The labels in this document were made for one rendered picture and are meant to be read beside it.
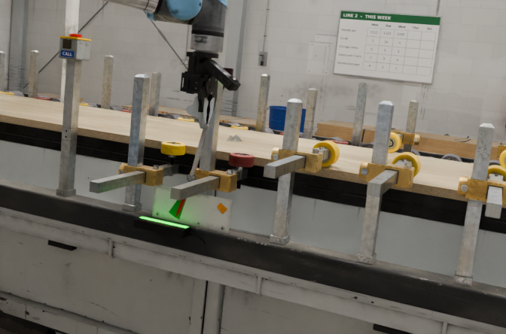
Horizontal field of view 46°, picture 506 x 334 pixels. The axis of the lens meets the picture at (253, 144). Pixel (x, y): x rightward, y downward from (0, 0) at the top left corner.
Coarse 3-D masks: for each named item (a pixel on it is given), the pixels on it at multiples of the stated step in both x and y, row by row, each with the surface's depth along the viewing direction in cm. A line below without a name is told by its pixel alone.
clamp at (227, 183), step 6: (198, 174) 176; (204, 174) 175; (210, 174) 174; (216, 174) 174; (222, 174) 173; (234, 174) 175; (222, 180) 173; (228, 180) 172; (234, 180) 175; (222, 186) 173; (228, 186) 172; (234, 186) 176; (228, 192) 173
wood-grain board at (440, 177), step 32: (0, 96) 304; (96, 128) 222; (128, 128) 231; (160, 128) 242; (192, 128) 254; (224, 128) 266; (256, 160) 193; (352, 160) 207; (448, 160) 234; (416, 192) 174; (448, 192) 171
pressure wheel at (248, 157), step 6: (234, 156) 187; (240, 156) 186; (246, 156) 187; (252, 156) 189; (228, 162) 190; (234, 162) 187; (240, 162) 187; (246, 162) 187; (252, 162) 189; (240, 168) 190; (240, 180) 191; (240, 186) 192
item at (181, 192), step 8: (240, 176) 188; (184, 184) 158; (192, 184) 159; (200, 184) 163; (208, 184) 167; (216, 184) 172; (176, 192) 153; (184, 192) 155; (192, 192) 159; (200, 192) 163
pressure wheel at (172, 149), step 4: (164, 144) 196; (168, 144) 196; (172, 144) 196; (176, 144) 197; (180, 144) 197; (184, 144) 199; (164, 148) 196; (168, 148) 196; (172, 148) 196; (176, 148) 196; (180, 148) 197; (184, 148) 199; (164, 152) 197; (168, 152) 196; (172, 152) 196; (176, 152) 196; (180, 152) 197; (184, 152) 200; (172, 156) 199; (172, 160) 200; (172, 164) 200
